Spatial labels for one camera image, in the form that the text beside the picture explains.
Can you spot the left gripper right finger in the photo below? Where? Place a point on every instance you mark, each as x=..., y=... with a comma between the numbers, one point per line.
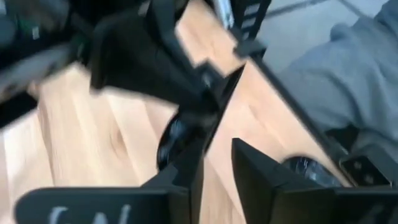
x=264, y=199

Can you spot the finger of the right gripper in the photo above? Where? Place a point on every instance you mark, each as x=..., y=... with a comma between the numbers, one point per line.
x=133, y=62
x=211, y=124

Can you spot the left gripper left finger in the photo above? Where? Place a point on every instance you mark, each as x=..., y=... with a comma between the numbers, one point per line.
x=109, y=208

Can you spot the black teardrop mini plate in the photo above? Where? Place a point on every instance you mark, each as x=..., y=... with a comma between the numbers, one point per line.
x=169, y=143

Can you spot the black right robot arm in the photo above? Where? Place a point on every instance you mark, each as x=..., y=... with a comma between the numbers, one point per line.
x=46, y=18

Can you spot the person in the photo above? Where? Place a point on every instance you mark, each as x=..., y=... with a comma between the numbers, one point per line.
x=342, y=77

